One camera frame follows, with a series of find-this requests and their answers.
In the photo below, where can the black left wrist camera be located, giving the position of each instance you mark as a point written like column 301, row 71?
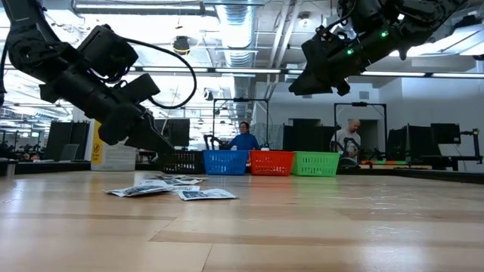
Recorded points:
column 140, row 88

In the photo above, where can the grey chair back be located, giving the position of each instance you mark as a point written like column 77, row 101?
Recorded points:
column 70, row 152

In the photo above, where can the blue plastic bin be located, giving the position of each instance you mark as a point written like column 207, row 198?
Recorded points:
column 225, row 162

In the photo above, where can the small black monitor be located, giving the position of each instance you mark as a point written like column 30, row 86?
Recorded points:
column 446, row 133

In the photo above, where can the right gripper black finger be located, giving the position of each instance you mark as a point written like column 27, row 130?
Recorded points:
column 312, row 85

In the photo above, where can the black overhead camera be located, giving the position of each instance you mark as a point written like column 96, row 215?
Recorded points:
column 181, row 45

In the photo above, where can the black partition panel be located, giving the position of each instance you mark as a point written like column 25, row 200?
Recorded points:
column 302, row 136

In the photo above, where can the black ceiling speaker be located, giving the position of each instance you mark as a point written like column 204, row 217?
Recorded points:
column 208, row 95

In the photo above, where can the silver ventilation duct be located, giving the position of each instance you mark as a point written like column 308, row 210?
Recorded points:
column 236, row 22

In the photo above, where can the grey box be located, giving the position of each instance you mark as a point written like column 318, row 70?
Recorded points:
column 7, row 168

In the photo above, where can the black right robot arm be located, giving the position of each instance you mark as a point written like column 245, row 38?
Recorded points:
column 416, row 19

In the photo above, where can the black camera stand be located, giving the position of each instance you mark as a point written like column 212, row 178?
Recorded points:
column 475, row 145

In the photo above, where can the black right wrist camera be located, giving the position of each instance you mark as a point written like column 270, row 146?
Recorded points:
column 317, row 53

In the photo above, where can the green plastic bin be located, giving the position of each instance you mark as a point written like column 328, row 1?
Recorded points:
column 315, row 164

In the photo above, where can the black aluminium table frame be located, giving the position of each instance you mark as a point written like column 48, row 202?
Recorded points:
column 53, row 168

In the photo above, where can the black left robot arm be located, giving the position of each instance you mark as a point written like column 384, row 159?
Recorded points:
column 34, row 49

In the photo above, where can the grey wall vent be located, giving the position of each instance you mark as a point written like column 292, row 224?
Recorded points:
column 363, row 94

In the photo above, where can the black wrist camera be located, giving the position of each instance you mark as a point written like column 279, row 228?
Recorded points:
column 317, row 53
column 140, row 88

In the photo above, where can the black cabinet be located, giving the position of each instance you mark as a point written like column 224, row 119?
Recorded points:
column 60, row 136

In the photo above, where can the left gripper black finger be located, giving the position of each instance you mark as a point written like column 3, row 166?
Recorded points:
column 149, row 138

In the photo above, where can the black background robot arm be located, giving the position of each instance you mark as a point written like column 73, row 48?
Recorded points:
column 211, row 141
column 352, row 146

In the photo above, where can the black computer monitor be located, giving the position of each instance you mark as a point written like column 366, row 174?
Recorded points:
column 177, row 132

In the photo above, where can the white wipes canister yellow stripe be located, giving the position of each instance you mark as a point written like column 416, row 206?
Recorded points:
column 117, row 156

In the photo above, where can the ceiling light strip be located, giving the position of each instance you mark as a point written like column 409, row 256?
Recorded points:
column 246, row 70
column 393, row 74

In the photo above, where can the black background table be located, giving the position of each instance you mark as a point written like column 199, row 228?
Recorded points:
column 446, row 160

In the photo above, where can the orange green striped bar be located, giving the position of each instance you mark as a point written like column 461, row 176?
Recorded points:
column 382, row 162

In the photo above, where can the red plastic bin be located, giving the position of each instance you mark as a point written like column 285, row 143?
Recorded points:
column 270, row 162

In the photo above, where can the black panel screen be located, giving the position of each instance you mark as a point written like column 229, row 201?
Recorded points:
column 412, row 145

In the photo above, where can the person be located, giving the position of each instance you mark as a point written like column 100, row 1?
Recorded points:
column 348, row 136
column 246, row 143

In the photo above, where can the black plastic bin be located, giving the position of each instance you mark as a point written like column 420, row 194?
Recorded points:
column 185, row 162

